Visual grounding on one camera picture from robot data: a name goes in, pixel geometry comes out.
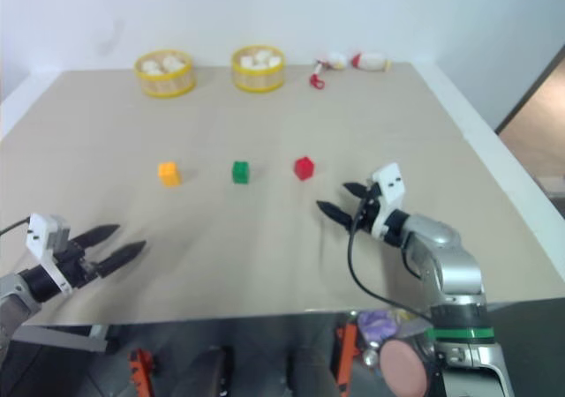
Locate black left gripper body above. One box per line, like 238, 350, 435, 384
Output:
52, 239, 101, 290

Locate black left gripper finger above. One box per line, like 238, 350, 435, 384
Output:
70, 224, 121, 250
94, 240, 147, 279

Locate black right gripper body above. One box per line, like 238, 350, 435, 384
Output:
350, 181, 384, 237

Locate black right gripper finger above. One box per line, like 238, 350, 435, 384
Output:
315, 199, 354, 232
343, 182, 368, 201

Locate red cube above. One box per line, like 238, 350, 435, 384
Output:
293, 155, 315, 182

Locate orange cube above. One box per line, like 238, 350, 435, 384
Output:
157, 161, 183, 189

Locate green cube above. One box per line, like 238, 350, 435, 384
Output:
230, 160, 252, 185

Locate purple crumpled bag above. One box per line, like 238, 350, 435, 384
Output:
356, 308, 398, 348

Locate orange black clamp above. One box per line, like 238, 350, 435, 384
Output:
126, 348, 156, 397
331, 311, 359, 392

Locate red and white toy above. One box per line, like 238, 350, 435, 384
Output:
308, 51, 348, 90

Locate white red yellow toy bottle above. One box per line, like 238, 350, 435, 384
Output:
350, 51, 393, 72

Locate yellow bamboo basket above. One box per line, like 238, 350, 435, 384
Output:
231, 43, 287, 94
134, 49, 197, 99

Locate pink round disc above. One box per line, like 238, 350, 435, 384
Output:
380, 337, 430, 397

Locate white buns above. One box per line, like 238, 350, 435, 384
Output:
239, 49, 283, 70
140, 55, 186, 77

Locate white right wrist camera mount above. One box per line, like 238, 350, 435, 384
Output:
368, 162, 407, 241

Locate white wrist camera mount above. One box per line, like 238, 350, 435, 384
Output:
25, 213, 74, 295
368, 162, 407, 241

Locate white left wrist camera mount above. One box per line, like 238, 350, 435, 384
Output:
25, 213, 74, 295

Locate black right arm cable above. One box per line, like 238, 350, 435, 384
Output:
346, 198, 432, 323

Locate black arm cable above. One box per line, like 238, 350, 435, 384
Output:
0, 218, 31, 236
346, 198, 432, 323

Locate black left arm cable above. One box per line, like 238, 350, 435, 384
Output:
0, 218, 31, 236

